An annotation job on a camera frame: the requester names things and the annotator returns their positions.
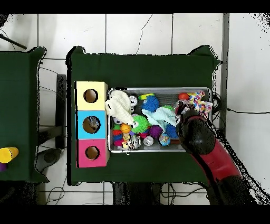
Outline green spiky rubber ball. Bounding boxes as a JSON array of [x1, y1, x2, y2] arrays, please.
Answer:
[[130, 115, 151, 134]]

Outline grey round floor base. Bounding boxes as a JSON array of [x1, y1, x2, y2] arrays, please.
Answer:
[[42, 148, 62, 166]]

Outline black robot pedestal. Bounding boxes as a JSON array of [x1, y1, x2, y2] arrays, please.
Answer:
[[111, 181, 170, 206]]

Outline cream knitted cloth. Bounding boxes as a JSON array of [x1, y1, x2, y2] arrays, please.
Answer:
[[105, 89, 137, 126]]

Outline clear plastic bottle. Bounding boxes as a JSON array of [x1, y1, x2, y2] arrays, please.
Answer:
[[88, 118, 101, 132]]

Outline wooden box with three holes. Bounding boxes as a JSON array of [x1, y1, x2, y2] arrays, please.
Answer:
[[75, 81, 110, 169]]

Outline black upright panel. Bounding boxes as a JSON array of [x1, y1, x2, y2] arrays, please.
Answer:
[[55, 73, 68, 150]]

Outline small globe ball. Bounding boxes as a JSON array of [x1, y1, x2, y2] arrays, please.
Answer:
[[159, 134, 172, 147]]

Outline dark green side table cloth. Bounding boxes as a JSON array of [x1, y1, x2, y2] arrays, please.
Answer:
[[0, 46, 48, 183]]

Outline mint green fuzzy cloth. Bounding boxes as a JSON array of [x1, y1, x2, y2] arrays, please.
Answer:
[[141, 107, 178, 128]]

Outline red orange smooth ball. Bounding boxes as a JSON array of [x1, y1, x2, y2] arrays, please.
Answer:
[[177, 92, 190, 102]]

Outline yellow plastic cup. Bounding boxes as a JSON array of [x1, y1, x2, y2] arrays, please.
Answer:
[[0, 147, 20, 164]]

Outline shallow wire mesh bin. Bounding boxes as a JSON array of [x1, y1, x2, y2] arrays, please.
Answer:
[[107, 87, 213, 153]]

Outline dark green spiky ball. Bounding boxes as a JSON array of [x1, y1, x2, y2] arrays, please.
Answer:
[[162, 104, 176, 113]]

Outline blue spiky rubber ball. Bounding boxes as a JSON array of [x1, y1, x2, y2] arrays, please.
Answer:
[[143, 96, 161, 113]]

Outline small orange basketball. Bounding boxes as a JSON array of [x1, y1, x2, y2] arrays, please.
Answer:
[[120, 123, 131, 134]]

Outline polka dot colourful cloth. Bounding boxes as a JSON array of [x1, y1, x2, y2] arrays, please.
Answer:
[[177, 90, 214, 120]]

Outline crushed silver can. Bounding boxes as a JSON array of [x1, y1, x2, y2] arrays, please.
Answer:
[[126, 134, 142, 150]]

